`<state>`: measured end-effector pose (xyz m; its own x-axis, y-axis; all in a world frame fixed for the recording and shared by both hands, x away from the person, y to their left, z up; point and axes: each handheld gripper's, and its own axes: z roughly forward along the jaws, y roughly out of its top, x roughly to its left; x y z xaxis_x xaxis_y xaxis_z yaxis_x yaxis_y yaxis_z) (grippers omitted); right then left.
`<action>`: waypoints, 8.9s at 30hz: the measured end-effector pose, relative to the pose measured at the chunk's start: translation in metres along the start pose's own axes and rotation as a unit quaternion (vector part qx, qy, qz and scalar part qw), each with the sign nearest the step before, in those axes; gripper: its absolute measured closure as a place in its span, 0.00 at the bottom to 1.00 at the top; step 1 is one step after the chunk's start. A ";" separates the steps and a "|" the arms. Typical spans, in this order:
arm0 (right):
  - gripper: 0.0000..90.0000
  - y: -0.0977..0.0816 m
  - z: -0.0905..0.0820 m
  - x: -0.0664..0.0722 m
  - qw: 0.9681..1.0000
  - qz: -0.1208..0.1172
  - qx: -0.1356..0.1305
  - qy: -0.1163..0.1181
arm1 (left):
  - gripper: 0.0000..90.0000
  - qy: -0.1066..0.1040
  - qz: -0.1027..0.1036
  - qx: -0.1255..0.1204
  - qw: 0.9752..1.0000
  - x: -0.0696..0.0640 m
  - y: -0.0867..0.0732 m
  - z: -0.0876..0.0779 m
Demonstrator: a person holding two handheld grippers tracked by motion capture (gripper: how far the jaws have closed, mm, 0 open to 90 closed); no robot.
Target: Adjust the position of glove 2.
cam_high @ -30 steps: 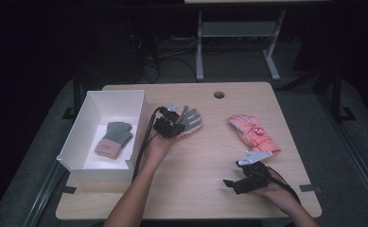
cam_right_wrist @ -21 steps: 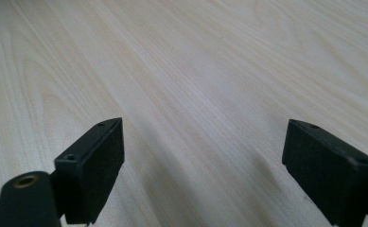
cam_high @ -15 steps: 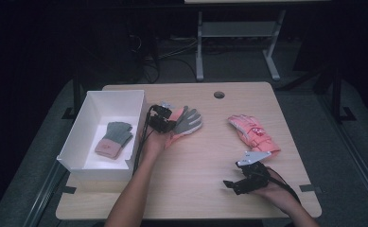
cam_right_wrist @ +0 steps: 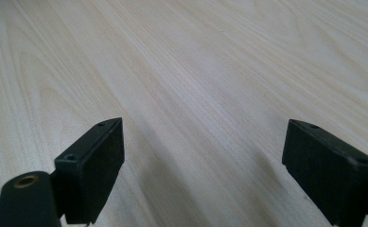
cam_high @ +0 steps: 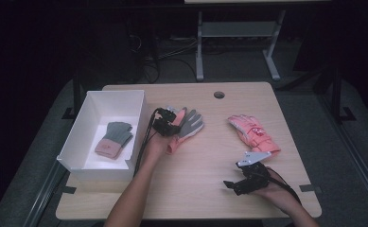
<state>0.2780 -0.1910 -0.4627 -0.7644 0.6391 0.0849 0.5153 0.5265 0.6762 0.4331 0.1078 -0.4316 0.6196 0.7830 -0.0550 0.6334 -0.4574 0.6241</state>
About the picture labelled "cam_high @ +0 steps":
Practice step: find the white storage box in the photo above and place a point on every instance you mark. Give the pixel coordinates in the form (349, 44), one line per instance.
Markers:
(77, 151)

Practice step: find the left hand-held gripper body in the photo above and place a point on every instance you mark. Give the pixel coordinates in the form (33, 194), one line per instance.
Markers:
(165, 123)

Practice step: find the grey pink knit glove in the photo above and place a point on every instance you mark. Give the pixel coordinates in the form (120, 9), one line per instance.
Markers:
(115, 138)

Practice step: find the pink ski glove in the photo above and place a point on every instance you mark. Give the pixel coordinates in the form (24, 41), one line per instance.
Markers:
(191, 123)
(254, 135)

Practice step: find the white metal desk frame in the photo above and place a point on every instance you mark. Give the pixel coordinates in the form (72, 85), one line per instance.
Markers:
(238, 29)

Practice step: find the person's left hand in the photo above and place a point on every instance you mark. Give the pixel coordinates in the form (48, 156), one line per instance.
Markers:
(156, 146)

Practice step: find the grey metal rail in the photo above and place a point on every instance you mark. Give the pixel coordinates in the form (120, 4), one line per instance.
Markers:
(43, 195)
(355, 157)

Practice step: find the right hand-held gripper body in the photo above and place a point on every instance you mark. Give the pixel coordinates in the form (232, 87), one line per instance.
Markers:
(254, 178)

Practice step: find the black metal stand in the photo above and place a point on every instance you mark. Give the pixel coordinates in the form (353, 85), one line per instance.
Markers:
(76, 94)
(336, 101)

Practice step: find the person's right hand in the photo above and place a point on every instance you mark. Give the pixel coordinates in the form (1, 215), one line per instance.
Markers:
(277, 192)

